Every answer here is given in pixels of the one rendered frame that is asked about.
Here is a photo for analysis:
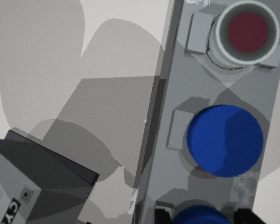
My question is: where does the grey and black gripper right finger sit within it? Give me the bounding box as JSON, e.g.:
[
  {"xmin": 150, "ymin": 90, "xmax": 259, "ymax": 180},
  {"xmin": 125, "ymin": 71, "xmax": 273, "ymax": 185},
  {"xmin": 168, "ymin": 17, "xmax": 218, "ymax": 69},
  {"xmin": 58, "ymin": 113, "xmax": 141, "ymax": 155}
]
[{"xmin": 234, "ymin": 208, "xmax": 266, "ymax": 224}]

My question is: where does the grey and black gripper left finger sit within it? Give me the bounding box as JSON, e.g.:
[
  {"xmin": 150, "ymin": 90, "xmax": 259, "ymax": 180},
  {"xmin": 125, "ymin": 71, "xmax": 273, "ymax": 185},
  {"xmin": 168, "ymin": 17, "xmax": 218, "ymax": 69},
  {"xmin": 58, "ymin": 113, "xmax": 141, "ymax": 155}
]
[{"xmin": 154, "ymin": 209, "xmax": 173, "ymax": 224}]

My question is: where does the grey button panel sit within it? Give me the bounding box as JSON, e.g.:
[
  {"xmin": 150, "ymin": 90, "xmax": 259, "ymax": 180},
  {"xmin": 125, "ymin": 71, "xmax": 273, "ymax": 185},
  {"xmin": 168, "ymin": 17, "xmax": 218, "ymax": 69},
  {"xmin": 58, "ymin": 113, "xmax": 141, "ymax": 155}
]
[{"xmin": 0, "ymin": 130, "xmax": 100, "ymax": 224}]

